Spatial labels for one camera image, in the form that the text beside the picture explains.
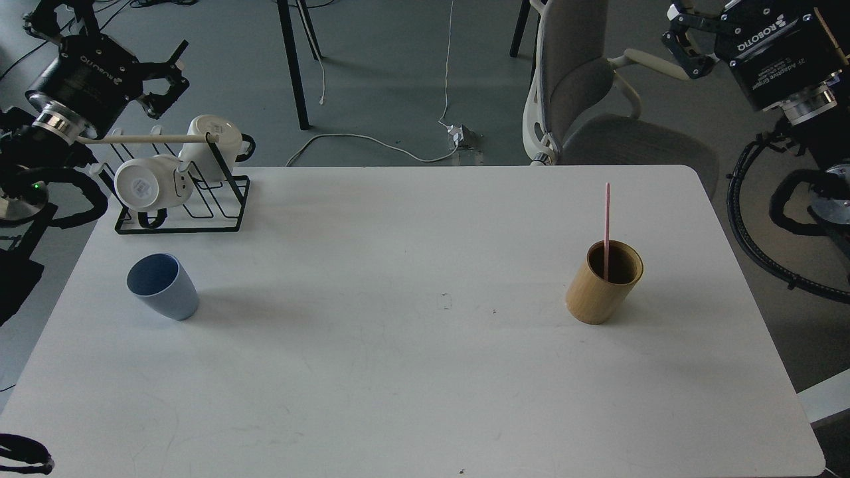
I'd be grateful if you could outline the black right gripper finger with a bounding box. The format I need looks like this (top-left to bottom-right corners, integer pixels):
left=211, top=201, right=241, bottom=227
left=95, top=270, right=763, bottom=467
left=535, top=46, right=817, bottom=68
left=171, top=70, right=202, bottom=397
left=661, top=30, right=719, bottom=79
left=667, top=2, right=730, bottom=34

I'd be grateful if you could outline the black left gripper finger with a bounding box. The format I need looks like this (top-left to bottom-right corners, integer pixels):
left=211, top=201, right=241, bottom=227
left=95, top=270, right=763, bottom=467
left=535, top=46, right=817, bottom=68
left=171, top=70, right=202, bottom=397
left=136, top=40, right=189, bottom=78
left=136, top=72, right=189, bottom=120

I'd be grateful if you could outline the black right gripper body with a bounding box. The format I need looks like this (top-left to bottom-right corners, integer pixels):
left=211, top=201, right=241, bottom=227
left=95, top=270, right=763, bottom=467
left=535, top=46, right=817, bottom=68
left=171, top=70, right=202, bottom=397
left=716, top=1, right=839, bottom=126

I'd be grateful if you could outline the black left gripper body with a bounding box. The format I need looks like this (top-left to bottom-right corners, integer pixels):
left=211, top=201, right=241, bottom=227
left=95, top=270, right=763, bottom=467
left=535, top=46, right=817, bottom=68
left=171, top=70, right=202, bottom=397
left=25, top=34, right=143, bottom=139

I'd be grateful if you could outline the pink chopstick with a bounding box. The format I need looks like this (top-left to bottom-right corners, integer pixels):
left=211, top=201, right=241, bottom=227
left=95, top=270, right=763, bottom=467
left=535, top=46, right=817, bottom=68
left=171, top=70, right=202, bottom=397
left=603, top=182, right=611, bottom=281

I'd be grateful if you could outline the blue plastic cup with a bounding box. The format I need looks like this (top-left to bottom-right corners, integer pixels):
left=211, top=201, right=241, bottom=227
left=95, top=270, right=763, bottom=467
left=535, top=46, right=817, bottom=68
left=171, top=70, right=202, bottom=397
left=126, top=253, right=199, bottom=321

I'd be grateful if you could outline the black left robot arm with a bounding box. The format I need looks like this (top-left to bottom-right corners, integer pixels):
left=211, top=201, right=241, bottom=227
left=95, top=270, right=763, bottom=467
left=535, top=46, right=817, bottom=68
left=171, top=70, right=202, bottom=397
left=2, top=33, right=189, bottom=323

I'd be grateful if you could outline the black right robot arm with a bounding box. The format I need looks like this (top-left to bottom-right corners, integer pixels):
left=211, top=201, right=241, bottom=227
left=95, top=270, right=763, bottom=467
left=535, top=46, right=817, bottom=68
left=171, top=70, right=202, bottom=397
left=662, top=1, right=849, bottom=303

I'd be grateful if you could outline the wooden rack dowel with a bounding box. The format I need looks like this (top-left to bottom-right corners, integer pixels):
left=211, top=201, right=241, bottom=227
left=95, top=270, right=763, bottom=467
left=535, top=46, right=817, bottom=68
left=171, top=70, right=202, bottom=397
left=76, top=133, right=220, bottom=145

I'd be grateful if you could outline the white mug front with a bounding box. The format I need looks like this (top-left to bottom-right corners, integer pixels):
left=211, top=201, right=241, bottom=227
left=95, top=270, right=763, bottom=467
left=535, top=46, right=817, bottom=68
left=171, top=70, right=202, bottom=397
left=114, top=155, right=195, bottom=212

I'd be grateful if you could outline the white mug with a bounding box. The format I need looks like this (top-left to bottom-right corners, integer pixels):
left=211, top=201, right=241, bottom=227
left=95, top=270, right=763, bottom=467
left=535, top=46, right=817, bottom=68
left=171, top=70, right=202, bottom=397
left=178, top=115, right=244, bottom=182
left=114, top=155, right=195, bottom=212

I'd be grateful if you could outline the white mug rear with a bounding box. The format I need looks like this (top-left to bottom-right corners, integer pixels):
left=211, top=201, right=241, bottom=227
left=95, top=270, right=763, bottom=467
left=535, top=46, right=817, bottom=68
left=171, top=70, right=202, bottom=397
left=178, top=115, right=244, bottom=182

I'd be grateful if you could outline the grey office chair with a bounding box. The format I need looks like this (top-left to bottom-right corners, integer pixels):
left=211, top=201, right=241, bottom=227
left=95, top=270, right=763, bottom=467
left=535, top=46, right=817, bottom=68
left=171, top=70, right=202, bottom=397
left=522, top=1, right=719, bottom=199

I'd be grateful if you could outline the black table leg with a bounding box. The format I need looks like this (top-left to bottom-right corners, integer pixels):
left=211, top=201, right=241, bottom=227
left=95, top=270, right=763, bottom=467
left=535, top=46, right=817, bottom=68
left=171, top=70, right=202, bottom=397
left=274, top=1, right=322, bottom=131

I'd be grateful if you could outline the white power adapter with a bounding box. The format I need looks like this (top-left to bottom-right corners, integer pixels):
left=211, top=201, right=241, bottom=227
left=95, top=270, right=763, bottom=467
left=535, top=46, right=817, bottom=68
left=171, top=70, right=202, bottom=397
left=446, top=124, right=479, bottom=149

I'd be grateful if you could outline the bamboo cylinder holder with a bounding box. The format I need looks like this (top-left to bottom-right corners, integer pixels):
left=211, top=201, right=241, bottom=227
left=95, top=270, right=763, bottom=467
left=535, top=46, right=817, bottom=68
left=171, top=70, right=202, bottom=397
left=565, top=241, right=644, bottom=325

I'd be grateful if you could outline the black wire mug rack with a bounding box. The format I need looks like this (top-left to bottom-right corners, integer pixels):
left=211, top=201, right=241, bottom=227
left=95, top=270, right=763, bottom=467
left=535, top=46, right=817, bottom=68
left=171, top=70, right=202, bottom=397
left=89, top=132, right=253, bottom=235

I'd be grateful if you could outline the white floor cable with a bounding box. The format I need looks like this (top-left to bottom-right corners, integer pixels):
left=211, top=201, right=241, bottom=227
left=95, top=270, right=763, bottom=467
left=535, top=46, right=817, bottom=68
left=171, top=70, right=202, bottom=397
left=286, top=0, right=466, bottom=167

